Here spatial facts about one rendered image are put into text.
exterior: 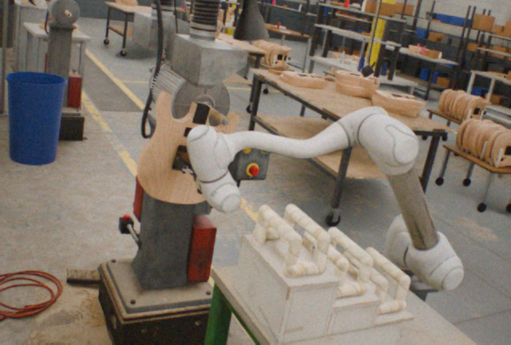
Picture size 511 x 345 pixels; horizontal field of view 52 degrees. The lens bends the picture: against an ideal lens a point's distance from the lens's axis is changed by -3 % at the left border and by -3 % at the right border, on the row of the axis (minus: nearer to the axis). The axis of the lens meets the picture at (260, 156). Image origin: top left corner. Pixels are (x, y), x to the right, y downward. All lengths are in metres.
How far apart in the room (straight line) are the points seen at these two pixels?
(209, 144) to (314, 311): 0.61
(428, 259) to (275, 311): 0.87
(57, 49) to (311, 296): 4.54
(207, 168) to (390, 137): 0.58
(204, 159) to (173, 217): 0.92
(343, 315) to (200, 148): 0.65
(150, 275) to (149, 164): 0.78
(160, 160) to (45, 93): 2.79
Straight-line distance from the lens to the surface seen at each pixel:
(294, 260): 1.33
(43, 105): 4.78
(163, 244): 2.62
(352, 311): 1.48
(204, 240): 2.66
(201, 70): 1.89
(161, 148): 2.04
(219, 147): 1.69
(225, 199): 1.72
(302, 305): 1.37
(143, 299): 2.65
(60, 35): 5.55
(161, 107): 2.00
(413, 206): 1.95
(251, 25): 2.04
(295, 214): 1.45
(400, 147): 1.74
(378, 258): 1.69
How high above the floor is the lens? 1.76
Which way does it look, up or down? 17 degrees down
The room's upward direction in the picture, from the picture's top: 10 degrees clockwise
